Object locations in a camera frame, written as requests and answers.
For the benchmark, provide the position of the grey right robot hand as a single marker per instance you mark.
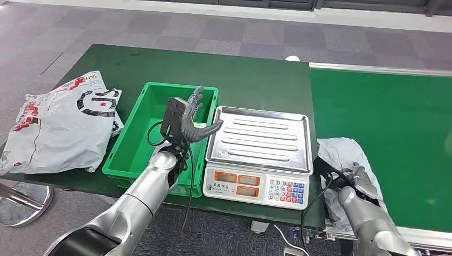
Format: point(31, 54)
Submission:
point(363, 183)

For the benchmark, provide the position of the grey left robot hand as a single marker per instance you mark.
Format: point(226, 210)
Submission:
point(197, 132)

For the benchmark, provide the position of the grey poly mailer parcel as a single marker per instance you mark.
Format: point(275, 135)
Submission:
point(339, 152)

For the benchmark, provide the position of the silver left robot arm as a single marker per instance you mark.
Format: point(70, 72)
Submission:
point(141, 198)

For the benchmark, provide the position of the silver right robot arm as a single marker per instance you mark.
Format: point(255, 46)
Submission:
point(370, 226)

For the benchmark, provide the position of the green conveyor belt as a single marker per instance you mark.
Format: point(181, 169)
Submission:
point(388, 123)

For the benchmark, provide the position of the green plastic bin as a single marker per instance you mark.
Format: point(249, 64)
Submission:
point(141, 141)

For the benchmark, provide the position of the white scale with steel tray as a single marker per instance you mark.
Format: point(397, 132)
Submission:
point(261, 137)

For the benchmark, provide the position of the white device on floor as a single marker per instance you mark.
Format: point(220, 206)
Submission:
point(290, 252)

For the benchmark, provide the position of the white block under table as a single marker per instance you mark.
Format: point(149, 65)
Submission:
point(259, 227)

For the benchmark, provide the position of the small white round object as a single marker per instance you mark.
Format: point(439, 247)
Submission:
point(292, 58)

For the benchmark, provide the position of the large white printed bag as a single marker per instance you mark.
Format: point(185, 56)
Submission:
point(63, 134)

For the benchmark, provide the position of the chrome round stand base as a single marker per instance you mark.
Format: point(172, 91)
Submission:
point(21, 212)

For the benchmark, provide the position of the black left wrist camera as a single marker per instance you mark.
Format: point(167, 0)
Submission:
point(173, 116)

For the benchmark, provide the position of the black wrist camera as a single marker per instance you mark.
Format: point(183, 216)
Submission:
point(332, 173)
point(173, 116)

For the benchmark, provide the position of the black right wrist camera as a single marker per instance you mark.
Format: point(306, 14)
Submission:
point(332, 173)

